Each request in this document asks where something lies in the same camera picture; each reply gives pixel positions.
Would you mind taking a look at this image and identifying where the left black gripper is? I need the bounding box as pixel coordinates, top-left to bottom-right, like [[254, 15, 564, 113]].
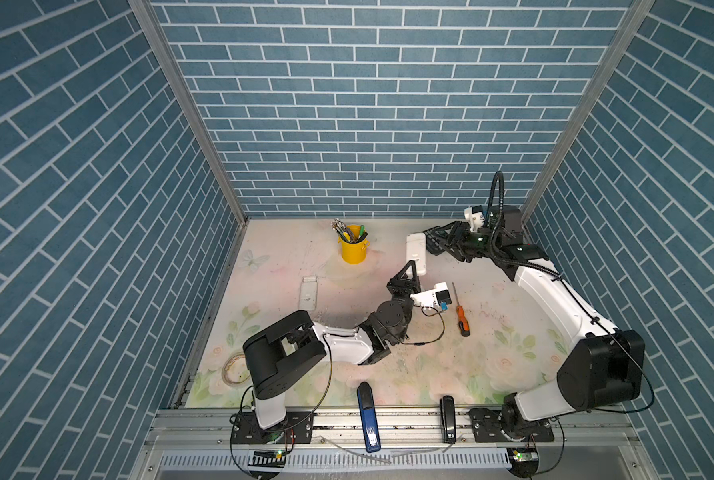
[[383, 261, 421, 345]]

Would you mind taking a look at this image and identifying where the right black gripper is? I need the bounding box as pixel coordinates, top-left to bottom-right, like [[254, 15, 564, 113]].
[[432, 220, 501, 263]]

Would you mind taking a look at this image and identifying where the white remote control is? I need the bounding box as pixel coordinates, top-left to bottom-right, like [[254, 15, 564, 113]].
[[299, 275, 318, 311], [406, 233, 427, 276]]

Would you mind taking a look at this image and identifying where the orange black handled screwdriver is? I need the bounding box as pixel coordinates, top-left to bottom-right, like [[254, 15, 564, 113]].
[[452, 284, 471, 337]]

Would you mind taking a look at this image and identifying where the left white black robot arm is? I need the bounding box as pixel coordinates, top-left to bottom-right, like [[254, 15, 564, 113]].
[[243, 260, 422, 430]]

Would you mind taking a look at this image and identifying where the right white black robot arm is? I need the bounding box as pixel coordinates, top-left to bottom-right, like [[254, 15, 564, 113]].
[[424, 206, 648, 425]]

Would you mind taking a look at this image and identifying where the yellow metal pen cup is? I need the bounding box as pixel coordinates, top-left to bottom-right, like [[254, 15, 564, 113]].
[[338, 238, 369, 265]]

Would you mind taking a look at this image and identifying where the bundle of pencils in cup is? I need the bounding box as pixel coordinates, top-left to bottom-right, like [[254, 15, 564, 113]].
[[331, 218, 356, 243]]

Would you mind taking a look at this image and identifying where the roll of clear tape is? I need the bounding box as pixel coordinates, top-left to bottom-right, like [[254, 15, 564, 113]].
[[221, 353, 250, 387]]

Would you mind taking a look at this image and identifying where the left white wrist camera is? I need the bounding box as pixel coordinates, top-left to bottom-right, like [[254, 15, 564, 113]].
[[410, 282, 452, 311]]

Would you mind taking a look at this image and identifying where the black corrugated cable hose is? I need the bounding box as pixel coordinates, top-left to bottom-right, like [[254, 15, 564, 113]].
[[487, 170, 565, 283]]

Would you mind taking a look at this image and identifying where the blue black clamp handle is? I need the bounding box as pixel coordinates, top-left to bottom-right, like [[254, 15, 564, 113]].
[[357, 381, 381, 453]]

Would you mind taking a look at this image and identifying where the aluminium front rail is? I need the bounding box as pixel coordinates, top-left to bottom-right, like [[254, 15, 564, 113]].
[[144, 406, 641, 450]]

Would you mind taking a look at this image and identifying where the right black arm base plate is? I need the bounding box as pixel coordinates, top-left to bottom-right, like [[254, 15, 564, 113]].
[[468, 405, 555, 443]]

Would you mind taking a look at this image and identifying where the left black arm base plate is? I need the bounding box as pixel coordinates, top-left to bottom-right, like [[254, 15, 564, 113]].
[[230, 410, 314, 445]]

